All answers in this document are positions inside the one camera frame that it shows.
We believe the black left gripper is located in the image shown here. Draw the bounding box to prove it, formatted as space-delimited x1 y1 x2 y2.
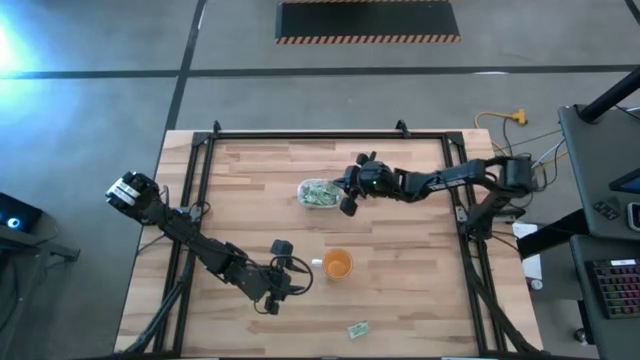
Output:
260 239 310 317

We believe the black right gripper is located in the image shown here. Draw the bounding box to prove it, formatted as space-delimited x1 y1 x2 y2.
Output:
333 151 397 218

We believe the clear plastic container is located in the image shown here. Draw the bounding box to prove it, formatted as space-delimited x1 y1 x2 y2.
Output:
296 177 347 211

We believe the yellow ceramic mug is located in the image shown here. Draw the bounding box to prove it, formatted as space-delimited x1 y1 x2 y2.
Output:
311 247 355 281

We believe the black hazard-striped floor mat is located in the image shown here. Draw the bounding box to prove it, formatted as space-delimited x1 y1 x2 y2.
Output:
274 0 462 45

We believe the white box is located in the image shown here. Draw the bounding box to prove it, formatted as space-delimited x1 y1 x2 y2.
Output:
511 222 544 282

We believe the black desk foot bar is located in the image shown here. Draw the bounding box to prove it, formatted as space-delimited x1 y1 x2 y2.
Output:
516 209 587 260

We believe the dark grey desk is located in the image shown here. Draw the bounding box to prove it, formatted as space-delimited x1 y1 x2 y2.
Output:
558 103 640 241
569 234 640 360

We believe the small black controller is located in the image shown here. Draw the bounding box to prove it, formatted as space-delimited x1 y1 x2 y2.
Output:
593 198 622 222

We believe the black device with blue light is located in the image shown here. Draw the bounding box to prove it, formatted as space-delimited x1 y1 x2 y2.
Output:
0 192 81 264

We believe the dark tilted desk screen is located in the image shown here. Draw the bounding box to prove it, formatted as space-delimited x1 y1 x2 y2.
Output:
608 167 640 195

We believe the black backlit keyboard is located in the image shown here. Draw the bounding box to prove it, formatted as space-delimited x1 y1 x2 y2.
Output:
583 258 640 320

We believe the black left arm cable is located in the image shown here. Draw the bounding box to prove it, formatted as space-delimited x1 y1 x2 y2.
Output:
268 254 315 297

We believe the black aluminium table frame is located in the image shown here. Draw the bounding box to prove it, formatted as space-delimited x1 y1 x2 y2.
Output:
115 119 545 360

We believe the yellow extension cord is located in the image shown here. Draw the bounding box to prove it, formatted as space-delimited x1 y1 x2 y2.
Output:
473 108 529 151

